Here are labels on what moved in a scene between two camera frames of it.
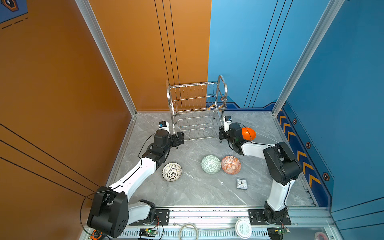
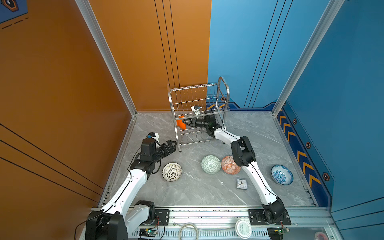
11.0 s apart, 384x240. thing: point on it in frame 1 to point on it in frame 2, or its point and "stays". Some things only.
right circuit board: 283,230 stays
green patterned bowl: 211,164 stays
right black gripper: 222,132 to 192,121
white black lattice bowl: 172,171 stays
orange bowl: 248,133 to 180,124
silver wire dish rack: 197,108 stays
